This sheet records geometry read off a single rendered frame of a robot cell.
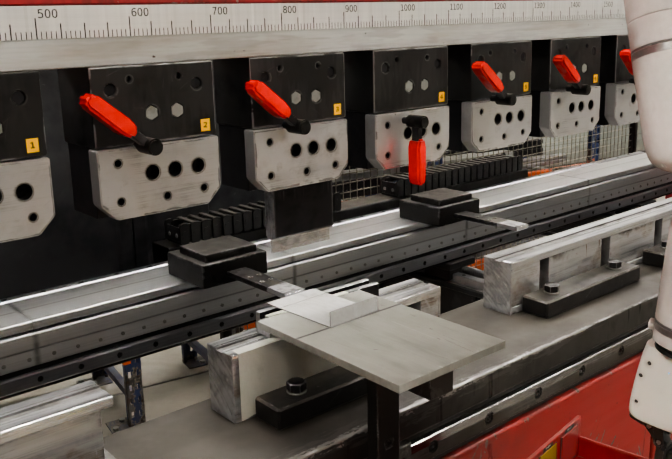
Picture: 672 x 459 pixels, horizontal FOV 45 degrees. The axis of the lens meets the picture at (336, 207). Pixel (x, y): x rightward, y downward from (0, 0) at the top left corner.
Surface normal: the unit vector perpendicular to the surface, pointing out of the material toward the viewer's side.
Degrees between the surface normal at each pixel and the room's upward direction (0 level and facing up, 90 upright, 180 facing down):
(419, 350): 0
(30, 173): 90
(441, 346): 0
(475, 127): 90
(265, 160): 90
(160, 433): 0
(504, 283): 90
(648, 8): 81
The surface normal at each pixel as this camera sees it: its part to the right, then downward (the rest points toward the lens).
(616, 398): 0.65, 0.16
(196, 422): -0.03, -0.97
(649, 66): -0.81, 0.06
